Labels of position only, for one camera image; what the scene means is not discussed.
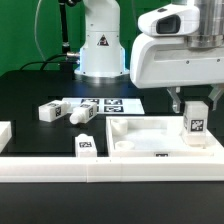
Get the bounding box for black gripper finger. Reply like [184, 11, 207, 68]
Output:
[167, 87, 181, 113]
[209, 84, 224, 110]

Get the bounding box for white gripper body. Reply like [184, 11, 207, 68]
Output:
[130, 34, 224, 88]

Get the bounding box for white square tabletop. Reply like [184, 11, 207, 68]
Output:
[106, 116, 224, 157]

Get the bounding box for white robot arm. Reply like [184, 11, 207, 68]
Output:
[75, 0, 224, 112]

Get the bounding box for white marker sheet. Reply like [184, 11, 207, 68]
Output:
[63, 97, 144, 115]

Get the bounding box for white U-shaped obstacle fence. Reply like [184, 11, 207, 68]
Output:
[0, 121, 224, 184]

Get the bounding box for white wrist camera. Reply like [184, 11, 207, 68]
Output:
[138, 4, 200, 37]

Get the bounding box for black cables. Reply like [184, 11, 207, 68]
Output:
[19, 0, 81, 72]

